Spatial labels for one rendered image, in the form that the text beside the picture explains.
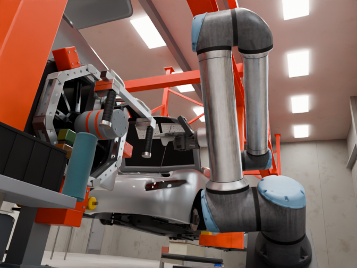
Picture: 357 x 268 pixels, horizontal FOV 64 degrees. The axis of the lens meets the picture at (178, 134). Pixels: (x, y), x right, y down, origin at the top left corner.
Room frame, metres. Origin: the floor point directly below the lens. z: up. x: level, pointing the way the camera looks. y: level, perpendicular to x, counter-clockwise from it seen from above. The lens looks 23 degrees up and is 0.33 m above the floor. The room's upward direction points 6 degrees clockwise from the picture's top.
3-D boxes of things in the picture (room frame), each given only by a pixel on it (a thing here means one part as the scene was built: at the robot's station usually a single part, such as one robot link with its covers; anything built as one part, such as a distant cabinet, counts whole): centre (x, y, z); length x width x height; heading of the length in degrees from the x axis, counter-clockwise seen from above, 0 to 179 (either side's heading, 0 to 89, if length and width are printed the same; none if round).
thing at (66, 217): (1.25, 0.46, 0.48); 0.16 x 0.12 x 0.17; 66
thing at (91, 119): (1.21, 0.36, 0.85); 0.21 x 0.14 x 0.14; 66
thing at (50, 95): (1.24, 0.43, 0.85); 0.54 x 0.07 x 0.54; 156
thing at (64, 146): (0.85, 0.35, 0.59); 0.04 x 0.04 x 0.04; 66
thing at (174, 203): (6.20, -0.27, 1.49); 4.95 x 1.86 x 1.59; 156
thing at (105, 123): (0.99, 0.28, 0.83); 0.04 x 0.04 x 0.16
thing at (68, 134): (0.85, 0.35, 0.64); 0.04 x 0.04 x 0.04; 66
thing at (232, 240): (4.77, -0.85, 1.75); 0.68 x 0.16 x 2.45; 66
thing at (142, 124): (1.31, 0.17, 0.93); 0.09 x 0.05 x 0.05; 66
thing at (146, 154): (1.30, 0.14, 0.83); 0.04 x 0.04 x 0.16
